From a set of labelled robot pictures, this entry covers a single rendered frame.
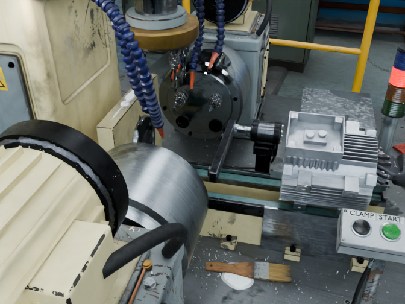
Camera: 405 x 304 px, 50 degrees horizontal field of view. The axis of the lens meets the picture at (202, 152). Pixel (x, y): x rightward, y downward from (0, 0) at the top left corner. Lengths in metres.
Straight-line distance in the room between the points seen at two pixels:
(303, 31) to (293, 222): 3.12
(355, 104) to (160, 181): 1.00
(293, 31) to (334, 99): 2.50
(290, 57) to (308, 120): 3.15
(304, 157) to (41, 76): 0.57
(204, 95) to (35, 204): 0.86
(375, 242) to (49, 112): 0.69
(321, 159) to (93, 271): 0.65
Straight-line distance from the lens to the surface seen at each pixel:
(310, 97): 1.62
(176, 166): 0.81
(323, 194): 1.02
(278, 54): 4.17
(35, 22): 0.90
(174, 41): 0.90
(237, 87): 1.22
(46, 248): 0.43
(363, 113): 1.56
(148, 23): 0.91
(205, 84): 1.23
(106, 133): 0.96
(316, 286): 1.08
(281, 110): 1.76
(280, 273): 1.08
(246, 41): 1.40
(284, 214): 1.06
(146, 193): 0.73
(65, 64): 1.01
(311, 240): 1.11
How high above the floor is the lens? 1.61
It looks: 33 degrees down
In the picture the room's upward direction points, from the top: straight up
